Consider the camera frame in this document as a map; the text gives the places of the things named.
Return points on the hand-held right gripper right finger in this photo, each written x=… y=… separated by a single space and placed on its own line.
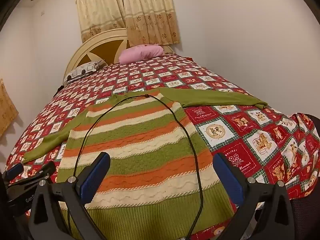
x=228 y=177

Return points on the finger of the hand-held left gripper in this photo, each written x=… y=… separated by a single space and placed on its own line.
x=37 y=173
x=14 y=170

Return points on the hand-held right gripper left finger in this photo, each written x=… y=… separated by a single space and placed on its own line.
x=96 y=177

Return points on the striped green orange knit sweater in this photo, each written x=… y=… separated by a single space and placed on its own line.
x=150 y=135

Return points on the red checked printed bed blanket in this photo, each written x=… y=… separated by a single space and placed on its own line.
x=250 y=130

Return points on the tan patterned curtain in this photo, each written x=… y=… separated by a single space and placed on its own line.
x=7 y=107

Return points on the white car-print pillow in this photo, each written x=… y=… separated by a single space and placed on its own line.
x=82 y=70

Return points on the pink pillow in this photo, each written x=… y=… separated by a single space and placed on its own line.
x=142 y=52

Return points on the cream wooden headboard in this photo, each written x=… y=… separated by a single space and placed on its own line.
x=100 y=36

